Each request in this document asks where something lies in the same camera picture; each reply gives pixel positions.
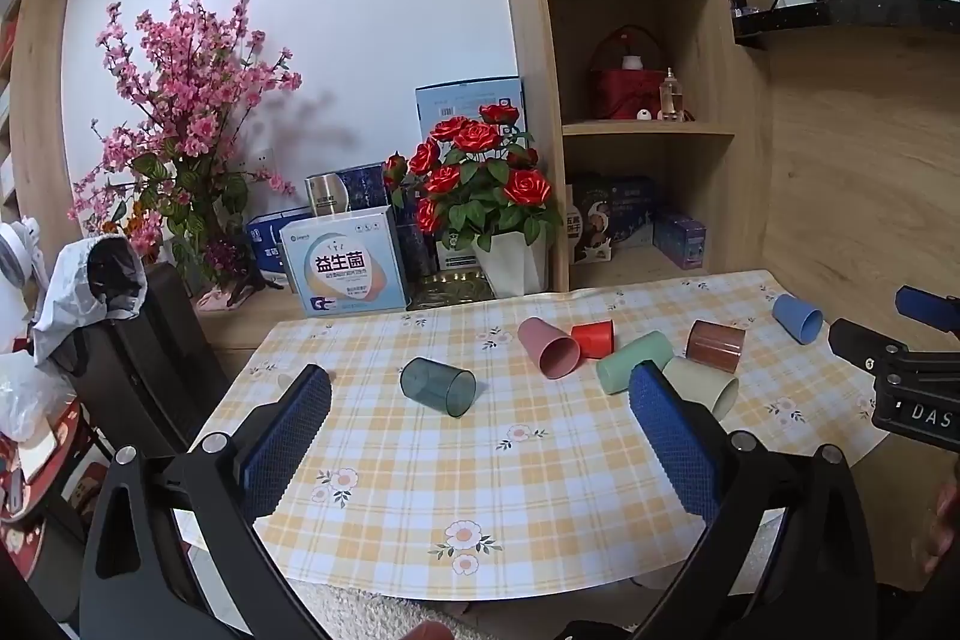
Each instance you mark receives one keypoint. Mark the red patterned stool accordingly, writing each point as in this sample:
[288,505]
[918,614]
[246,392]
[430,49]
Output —
[45,482]

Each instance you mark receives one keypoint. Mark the blue and white box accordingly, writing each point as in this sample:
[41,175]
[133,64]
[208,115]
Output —
[266,242]

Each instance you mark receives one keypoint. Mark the dark teal transparent cup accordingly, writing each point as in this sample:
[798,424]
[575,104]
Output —
[439,385]

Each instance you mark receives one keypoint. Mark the white round appliance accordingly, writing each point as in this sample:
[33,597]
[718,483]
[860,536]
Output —
[15,254]

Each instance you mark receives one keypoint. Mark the white box with blue print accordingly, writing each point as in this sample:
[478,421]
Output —
[345,265]

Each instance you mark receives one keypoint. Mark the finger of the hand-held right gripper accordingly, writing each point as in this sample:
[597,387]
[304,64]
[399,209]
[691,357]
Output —
[930,308]
[862,344]

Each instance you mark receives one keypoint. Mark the steel tumbler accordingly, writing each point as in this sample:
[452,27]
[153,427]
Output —
[328,195]

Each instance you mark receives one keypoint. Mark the brown cup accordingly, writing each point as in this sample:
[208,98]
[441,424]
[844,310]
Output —
[716,346]

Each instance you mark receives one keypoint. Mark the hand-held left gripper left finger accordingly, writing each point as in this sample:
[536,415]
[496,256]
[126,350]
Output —
[289,437]

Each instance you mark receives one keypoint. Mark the cream cup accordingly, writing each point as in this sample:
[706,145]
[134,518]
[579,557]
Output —
[705,385]

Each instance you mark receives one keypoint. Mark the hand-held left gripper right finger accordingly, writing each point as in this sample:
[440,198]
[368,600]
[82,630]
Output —
[675,445]

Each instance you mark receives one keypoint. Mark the dark illustrated box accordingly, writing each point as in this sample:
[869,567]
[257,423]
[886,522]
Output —
[600,220]

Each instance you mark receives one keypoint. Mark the blue cup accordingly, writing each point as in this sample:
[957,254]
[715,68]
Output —
[796,317]

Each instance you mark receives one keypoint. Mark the grey jacket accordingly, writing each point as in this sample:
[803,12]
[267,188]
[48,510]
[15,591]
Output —
[82,295]

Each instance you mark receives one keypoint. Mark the yellow checked floral tablecloth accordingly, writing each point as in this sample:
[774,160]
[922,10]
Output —
[465,460]

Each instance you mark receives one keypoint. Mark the black chair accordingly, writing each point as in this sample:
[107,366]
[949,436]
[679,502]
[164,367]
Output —
[150,370]

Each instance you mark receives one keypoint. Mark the red rose bouquet white pot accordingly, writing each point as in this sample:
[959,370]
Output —
[480,183]

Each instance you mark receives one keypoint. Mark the red cup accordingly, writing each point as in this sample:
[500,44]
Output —
[596,338]

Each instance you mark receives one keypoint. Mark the light blue carton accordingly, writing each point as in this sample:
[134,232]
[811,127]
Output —
[457,100]

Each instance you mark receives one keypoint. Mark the small glass bottle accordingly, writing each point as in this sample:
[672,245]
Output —
[671,99]

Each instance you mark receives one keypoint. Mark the gold patterned flat box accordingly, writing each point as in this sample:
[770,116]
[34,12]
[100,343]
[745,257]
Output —
[446,291]

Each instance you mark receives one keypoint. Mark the small purple box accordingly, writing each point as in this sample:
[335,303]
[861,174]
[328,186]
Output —
[679,241]

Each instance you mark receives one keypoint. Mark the green cup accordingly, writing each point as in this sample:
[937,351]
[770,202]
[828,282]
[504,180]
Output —
[634,361]

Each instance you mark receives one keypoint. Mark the wooden shelf unit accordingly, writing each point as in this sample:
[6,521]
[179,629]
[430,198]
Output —
[637,145]

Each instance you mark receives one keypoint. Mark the pink cup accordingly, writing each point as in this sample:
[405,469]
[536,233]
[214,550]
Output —
[547,346]

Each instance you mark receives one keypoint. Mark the person's right hand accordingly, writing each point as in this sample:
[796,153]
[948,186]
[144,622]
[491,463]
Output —
[946,524]

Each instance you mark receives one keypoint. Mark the clear plastic bag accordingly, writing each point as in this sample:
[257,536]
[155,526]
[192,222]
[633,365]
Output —
[30,396]

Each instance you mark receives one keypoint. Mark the pink blossom plant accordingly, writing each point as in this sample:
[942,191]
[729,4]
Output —
[184,115]

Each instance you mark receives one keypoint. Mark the dark blue box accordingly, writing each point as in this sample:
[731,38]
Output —
[367,186]

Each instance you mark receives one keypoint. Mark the white wall socket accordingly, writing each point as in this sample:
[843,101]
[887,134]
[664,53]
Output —
[262,160]

